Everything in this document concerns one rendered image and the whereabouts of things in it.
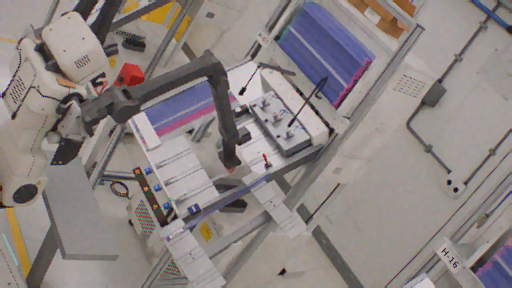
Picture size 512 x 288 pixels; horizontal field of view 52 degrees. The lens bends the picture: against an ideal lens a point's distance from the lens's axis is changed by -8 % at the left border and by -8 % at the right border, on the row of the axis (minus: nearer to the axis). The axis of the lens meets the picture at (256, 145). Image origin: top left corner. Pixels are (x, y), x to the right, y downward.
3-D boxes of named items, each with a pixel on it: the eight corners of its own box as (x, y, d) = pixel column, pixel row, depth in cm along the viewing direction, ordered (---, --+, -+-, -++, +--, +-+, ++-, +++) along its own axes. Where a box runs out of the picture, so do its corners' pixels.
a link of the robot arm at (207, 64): (215, 40, 195) (231, 57, 191) (214, 68, 206) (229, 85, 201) (98, 91, 177) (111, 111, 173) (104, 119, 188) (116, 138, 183)
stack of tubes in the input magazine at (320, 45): (334, 107, 245) (369, 58, 234) (275, 42, 275) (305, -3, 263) (351, 112, 254) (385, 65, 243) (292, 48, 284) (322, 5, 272)
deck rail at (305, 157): (183, 226, 244) (179, 219, 239) (181, 223, 245) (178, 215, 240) (323, 154, 260) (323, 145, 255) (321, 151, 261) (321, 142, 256)
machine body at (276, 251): (167, 310, 292) (224, 235, 266) (121, 215, 332) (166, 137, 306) (254, 301, 337) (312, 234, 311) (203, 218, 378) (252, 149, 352)
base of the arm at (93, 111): (70, 97, 172) (85, 121, 167) (93, 86, 175) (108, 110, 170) (76, 114, 179) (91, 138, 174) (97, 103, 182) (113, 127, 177)
